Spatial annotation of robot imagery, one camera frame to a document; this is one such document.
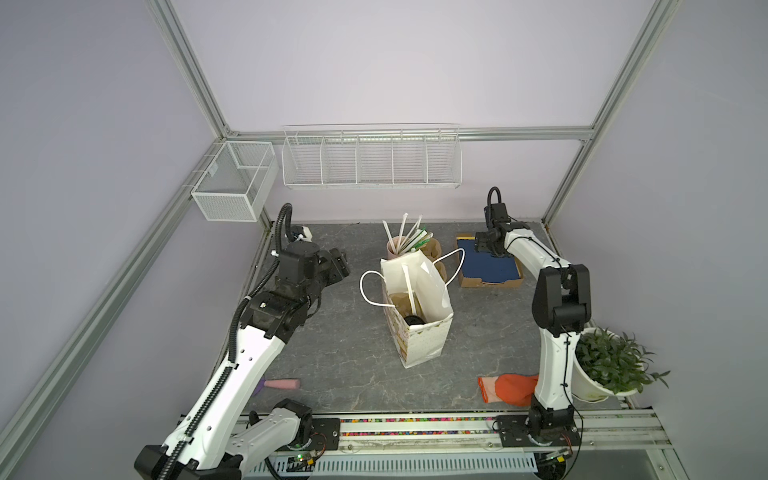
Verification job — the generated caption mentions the blue napkin stack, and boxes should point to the blue napkin stack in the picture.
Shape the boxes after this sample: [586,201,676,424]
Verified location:
[458,238,522,284]

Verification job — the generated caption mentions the white cartoon gift bag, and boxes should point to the white cartoon gift bag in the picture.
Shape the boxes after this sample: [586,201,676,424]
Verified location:
[359,248,466,369]

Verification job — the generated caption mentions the single pulp cup carrier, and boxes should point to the single pulp cup carrier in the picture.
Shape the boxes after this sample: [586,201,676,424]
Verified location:
[389,292,425,320]

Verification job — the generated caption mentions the black coffee cup lid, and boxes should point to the black coffee cup lid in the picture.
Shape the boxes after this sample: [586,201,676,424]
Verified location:
[404,315,426,326]

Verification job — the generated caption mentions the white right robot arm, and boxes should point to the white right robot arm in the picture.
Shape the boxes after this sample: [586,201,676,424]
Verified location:
[474,202,591,445]

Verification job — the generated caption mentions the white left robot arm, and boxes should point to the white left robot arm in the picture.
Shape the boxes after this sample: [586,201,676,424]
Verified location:
[134,203,350,479]

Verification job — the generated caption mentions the cardboard napkin tray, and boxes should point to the cardboard napkin tray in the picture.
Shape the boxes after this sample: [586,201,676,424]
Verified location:
[454,232,526,290]

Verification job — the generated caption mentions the stacked pulp cup carriers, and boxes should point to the stacked pulp cup carriers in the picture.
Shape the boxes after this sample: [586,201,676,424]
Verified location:
[420,238,448,282]

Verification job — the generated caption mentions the wrapped straws bundle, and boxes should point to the wrapped straws bundle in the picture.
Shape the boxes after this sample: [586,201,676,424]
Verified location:
[381,213,434,256]

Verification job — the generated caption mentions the pink metal straw bucket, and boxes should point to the pink metal straw bucket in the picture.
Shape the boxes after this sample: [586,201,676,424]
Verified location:
[386,236,404,260]

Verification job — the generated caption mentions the purple pink spatula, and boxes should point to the purple pink spatula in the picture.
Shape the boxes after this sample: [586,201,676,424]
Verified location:
[253,378,301,396]

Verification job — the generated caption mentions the red rubber glove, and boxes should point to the red rubber glove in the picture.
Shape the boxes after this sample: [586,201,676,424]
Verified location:
[477,374,538,408]

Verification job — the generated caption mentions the potted green plant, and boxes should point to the potted green plant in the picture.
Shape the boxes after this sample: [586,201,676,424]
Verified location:
[571,327,670,403]

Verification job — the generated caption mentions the small white wire basket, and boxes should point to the small white wire basket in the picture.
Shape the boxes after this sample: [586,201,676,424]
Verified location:
[192,141,279,223]

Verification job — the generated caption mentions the long white wire basket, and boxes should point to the long white wire basket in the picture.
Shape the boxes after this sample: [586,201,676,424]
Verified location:
[282,123,463,189]

